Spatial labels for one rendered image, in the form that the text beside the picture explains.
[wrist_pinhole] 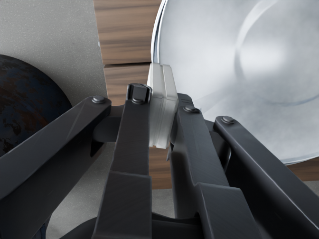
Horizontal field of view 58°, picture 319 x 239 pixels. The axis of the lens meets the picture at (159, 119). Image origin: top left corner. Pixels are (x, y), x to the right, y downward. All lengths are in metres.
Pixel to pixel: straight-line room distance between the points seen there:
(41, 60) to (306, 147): 0.59
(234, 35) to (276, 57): 0.05
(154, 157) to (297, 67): 0.20
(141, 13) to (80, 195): 0.71
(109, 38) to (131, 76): 0.05
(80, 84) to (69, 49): 0.09
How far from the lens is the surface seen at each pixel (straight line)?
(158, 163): 0.40
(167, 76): 0.18
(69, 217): 1.02
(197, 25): 0.30
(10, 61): 0.74
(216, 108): 0.34
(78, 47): 0.71
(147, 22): 0.32
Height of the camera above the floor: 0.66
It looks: 61 degrees down
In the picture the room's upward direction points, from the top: 178 degrees clockwise
